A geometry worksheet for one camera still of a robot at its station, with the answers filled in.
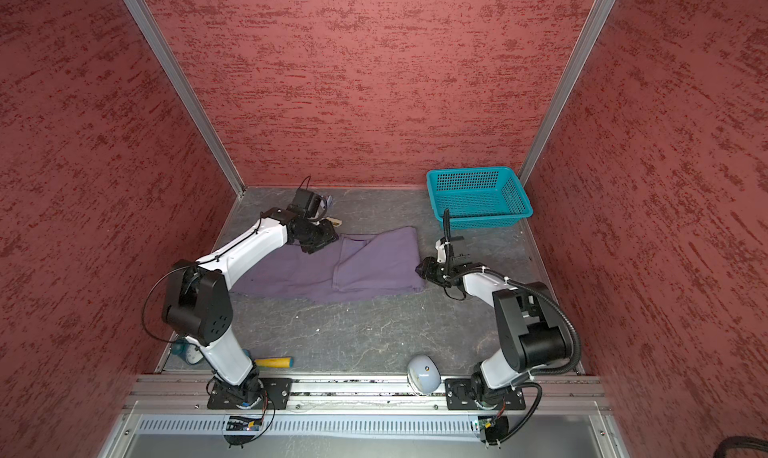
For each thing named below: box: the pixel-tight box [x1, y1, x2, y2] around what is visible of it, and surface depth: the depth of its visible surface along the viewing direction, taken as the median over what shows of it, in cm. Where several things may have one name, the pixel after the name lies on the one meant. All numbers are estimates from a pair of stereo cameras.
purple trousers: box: [230, 227, 426, 302], surface depth 95 cm
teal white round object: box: [172, 339, 203, 365], surface depth 76 cm
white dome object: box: [407, 354, 442, 395], surface depth 72 cm
